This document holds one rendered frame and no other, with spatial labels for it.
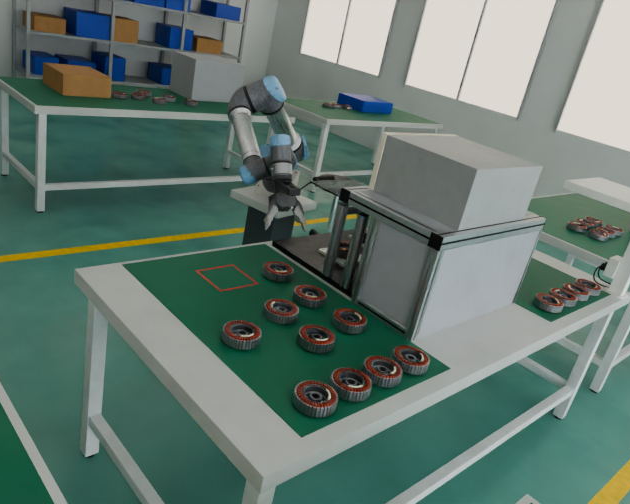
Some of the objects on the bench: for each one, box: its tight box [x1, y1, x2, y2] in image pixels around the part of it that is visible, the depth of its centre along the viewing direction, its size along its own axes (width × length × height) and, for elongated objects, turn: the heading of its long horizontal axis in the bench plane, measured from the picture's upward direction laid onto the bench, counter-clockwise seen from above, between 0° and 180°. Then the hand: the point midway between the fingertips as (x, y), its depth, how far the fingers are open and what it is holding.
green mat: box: [514, 258, 611, 322], centre depth 270 cm, size 94×61×1 cm, turn 17°
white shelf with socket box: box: [563, 177, 630, 299], centre depth 257 cm, size 35×37×46 cm
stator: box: [297, 324, 336, 353], centre depth 170 cm, size 11×11×4 cm
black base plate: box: [272, 227, 369, 298], centre depth 240 cm, size 47×64×2 cm
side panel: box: [351, 217, 444, 342], centre depth 188 cm, size 28×3×32 cm, turn 17°
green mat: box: [122, 244, 451, 438], centre depth 183 cm, size 94×61×1 cm, turn 17°
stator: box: [262, 261, 294, 282], centre depth 207 cm, size 11×11×4 cm
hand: (286, 230), depth 200 cm, fingers open, 14 cm apart
